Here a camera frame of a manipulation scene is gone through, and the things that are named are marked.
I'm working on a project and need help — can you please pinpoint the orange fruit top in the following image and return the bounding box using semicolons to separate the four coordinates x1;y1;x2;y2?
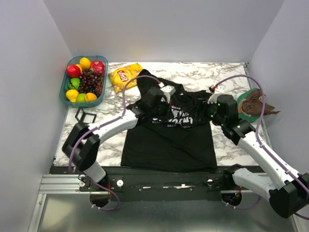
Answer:
79;57;91;70

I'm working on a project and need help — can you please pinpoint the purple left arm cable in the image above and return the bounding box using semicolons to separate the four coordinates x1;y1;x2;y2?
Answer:
68;75;165;211

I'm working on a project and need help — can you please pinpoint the green watermelon toy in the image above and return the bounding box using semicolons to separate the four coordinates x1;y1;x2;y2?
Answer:
68;78;81;91

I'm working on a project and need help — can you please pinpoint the black brooch stand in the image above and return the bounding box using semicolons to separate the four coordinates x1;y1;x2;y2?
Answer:
74;107;97;124

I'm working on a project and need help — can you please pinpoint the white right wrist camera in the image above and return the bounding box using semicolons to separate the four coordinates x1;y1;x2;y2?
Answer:
207;85;225;104

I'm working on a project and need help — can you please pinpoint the red apple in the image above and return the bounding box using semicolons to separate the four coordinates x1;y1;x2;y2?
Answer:
66;64;81;78

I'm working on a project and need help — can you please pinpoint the red dragon fruit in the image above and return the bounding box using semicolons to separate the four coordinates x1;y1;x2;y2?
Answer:
90;60;105;73

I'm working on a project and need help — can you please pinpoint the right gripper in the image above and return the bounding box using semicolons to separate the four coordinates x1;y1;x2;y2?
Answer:
187;97;226;127

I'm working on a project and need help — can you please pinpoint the aluminium frame rail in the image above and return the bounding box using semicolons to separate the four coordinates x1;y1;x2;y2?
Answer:
39;174;80;194

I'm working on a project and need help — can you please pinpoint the purple grapes bunch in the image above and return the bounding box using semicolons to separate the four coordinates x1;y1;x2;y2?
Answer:
79;69;104;97

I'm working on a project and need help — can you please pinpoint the green lime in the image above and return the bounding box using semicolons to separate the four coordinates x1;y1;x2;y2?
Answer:
76;93;86;102

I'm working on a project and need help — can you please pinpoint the teal plastic fruit basket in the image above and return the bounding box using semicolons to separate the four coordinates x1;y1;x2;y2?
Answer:
59;56;109;107

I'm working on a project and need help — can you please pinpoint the yellow chips bag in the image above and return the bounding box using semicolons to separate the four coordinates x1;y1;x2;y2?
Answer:
109;63;143;94

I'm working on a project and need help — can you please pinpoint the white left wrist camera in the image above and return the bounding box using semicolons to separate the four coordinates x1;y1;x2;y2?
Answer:
160;85;176;103

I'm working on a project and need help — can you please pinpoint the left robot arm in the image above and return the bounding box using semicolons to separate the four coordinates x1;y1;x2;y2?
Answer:
62;86;175;191

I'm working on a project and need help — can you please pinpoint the orange fruit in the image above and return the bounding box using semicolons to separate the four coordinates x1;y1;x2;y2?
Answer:
84;92;97;102
79;57;91;70

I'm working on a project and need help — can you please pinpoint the orange fruit bottom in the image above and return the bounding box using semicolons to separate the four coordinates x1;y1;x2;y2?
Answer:
84;92;97;102

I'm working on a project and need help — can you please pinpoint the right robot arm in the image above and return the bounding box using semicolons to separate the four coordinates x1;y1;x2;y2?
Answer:
197;94;309;218

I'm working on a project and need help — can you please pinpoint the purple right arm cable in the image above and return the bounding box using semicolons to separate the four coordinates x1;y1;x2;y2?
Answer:
212;74;309;220

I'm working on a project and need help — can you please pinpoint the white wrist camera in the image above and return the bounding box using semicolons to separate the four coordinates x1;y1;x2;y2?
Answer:
160;85;176;103
207;85;225;104

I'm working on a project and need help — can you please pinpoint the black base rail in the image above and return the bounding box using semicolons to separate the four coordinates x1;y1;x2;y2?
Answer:
49;165;264;202

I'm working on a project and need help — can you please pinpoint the black printed t-shirt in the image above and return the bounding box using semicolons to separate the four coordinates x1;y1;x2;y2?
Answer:
121;78;217;172

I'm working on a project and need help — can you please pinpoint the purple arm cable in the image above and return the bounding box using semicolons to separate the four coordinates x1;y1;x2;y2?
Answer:
212;74;309;220
68;75;165;211

